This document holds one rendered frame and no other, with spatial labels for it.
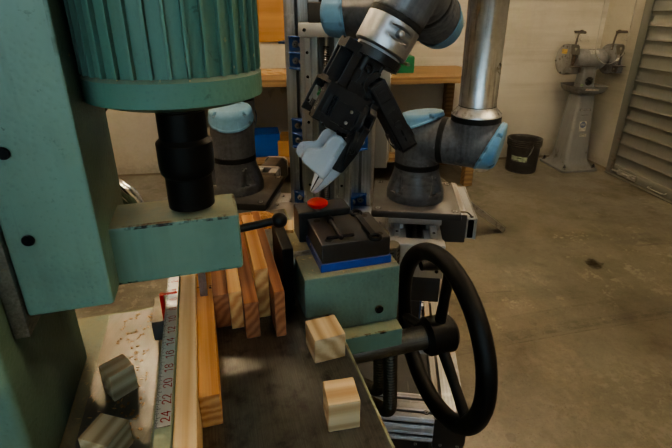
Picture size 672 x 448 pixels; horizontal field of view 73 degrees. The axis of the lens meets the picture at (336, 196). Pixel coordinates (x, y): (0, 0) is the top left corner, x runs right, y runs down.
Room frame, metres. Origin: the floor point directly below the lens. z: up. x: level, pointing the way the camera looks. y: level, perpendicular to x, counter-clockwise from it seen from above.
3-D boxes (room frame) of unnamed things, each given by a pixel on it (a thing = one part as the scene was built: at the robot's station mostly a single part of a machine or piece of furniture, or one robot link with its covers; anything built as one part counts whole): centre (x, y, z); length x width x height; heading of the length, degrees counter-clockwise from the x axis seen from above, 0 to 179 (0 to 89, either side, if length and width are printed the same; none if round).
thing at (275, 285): (0.58, 0.10, 0.93); 0.25 x 0.01 x 0.07; 16
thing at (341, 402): (0.34, -0.01, 0.92); 0.03 x 0.03 x 0.04; 11
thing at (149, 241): (0.48, 0.19, 1.03); 0.14 x 0.07 x 0.09; 106
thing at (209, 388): (0.62, 0.21, 0.92); 0.60 x 0.02 x 0.04; 16
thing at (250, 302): (0.58, 0.14, 0.93); 0.24 x 0.02 x 0.05; 16
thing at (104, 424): (0.38, 0.27, 0.82); 0.04 x 0.04 x 0.04; 75
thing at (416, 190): (1.14, -0.21, 0.87); 0.15 x 0.15 x 0.10
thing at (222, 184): (1.20, 0.28, 0.87); 0.15 x 0.15 x 0.10
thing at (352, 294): (0.59, 0.00, 0.92); 0.15 x 0.13 x 0.09; 16
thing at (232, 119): (1.20, 0.28, 0.98); 0.13 x 0.12 x 0.14; 7
